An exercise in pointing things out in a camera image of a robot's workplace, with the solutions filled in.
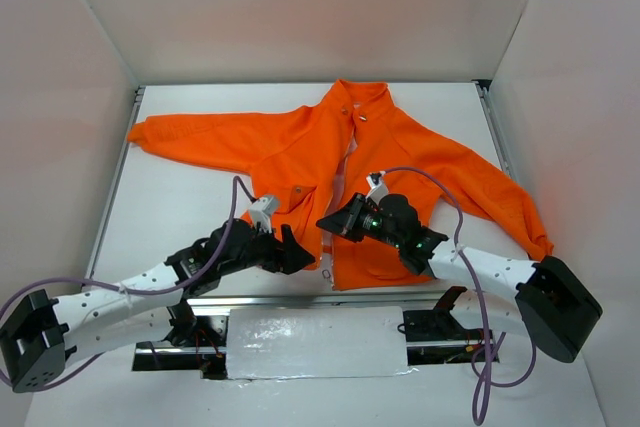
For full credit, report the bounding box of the orange zip-up jacket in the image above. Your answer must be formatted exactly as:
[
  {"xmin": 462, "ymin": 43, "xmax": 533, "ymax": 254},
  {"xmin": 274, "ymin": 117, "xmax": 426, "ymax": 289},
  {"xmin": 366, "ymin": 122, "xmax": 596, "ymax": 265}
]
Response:
[{"xmin": 128, "ymin": 80, "xmax": 553, "ymax": 290}]

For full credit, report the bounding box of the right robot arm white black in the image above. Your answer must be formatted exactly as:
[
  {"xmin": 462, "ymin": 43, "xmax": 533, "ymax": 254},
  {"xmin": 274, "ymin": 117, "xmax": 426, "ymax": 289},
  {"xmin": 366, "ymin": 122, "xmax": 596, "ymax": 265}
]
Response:
[{"xmin": 316, "ymin": 193, "xmax": 603, "ymax": 363}]

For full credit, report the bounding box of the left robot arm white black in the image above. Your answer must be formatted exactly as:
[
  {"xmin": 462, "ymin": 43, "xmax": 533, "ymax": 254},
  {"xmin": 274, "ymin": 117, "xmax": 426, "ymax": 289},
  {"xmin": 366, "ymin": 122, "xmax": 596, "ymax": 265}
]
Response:
[{"xmin": 1, "ymin": 219, "xmax": 315, "ymax": 393}]

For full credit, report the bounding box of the white foil-wrapped block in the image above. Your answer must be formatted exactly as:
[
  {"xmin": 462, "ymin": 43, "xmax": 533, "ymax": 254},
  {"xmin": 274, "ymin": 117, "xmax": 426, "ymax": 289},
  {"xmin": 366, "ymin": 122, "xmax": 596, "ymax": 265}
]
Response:
[{"xmin": 226, "ymin": 307, "xmax": 410, "ymax": 380}]

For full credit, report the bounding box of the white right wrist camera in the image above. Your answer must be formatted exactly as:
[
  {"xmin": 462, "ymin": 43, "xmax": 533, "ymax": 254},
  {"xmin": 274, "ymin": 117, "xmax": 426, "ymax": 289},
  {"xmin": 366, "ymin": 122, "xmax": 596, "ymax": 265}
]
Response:
[{"xmin": 366, "ymin": 171, "xmax": 389, "ymax": 204}]

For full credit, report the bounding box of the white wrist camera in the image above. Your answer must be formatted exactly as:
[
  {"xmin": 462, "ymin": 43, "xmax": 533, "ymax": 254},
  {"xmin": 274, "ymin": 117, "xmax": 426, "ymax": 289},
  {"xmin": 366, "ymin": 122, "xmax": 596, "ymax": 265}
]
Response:
[
  {"xmin": 366, "ymin": 171, "xmax": 389, "ymax": 204},
  {"xmin": 247, "ymin": 194, "xmax": 280, "ymax": 233}
]

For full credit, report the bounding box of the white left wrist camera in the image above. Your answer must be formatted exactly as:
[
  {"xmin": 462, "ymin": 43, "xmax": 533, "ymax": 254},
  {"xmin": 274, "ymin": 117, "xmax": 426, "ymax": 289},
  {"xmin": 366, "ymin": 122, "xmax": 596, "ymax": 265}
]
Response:
[{"xmin": 247, "ymin": 194, "xmax": 280, "ymax": 233}]

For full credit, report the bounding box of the aluminium frame rail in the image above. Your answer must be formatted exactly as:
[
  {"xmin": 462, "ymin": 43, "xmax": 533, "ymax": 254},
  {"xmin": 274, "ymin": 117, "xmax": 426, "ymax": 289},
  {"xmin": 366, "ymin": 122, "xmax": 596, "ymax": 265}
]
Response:
[{"xmin": 89, "ymin": 82, "xmax": 528, "ymax": 306}]

